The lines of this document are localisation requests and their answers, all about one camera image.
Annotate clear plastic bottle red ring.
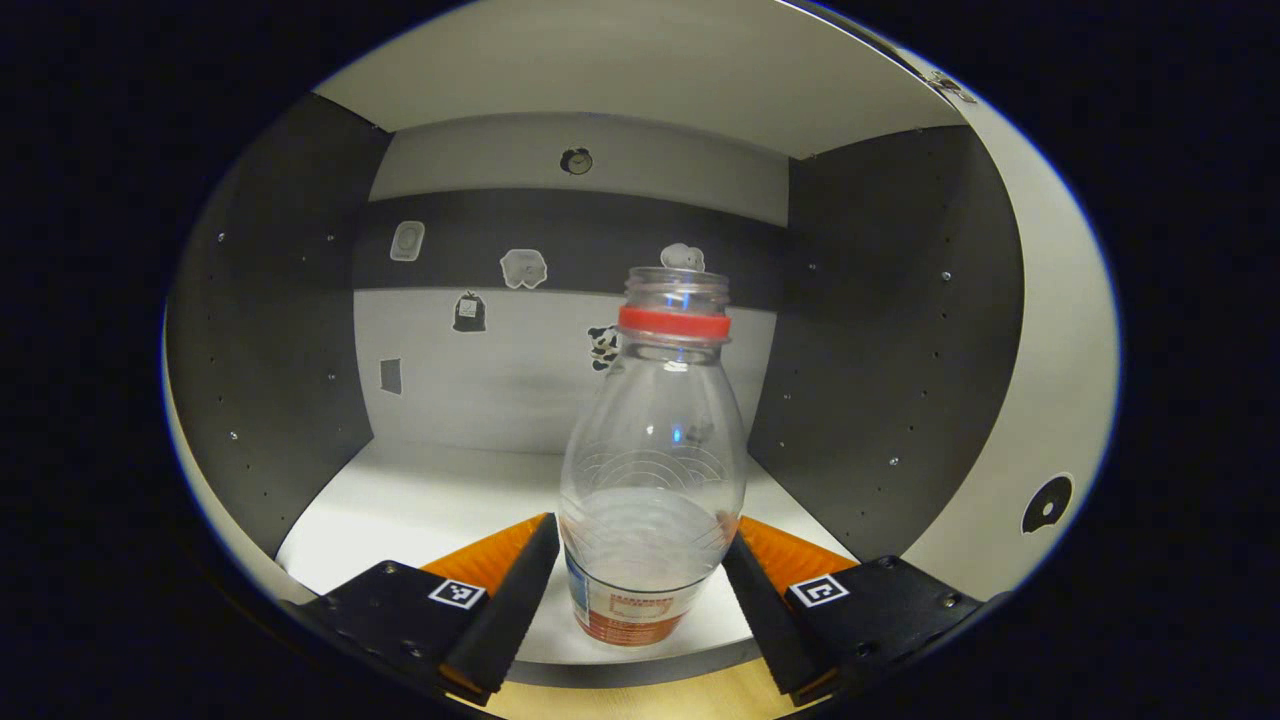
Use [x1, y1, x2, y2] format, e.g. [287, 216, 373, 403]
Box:
[558, 266, 749, 648]

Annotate white grey cabinet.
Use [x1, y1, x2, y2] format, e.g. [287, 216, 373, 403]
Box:
[163, 0, 1027, 691]

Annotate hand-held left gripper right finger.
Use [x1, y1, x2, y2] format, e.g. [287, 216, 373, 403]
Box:
[722, 515, 991, 707]

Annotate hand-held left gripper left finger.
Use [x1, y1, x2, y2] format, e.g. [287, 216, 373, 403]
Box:
[290, 512, 562, 707]

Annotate metal door hinge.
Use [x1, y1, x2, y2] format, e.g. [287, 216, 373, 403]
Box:
[923, 68, 979, 107]

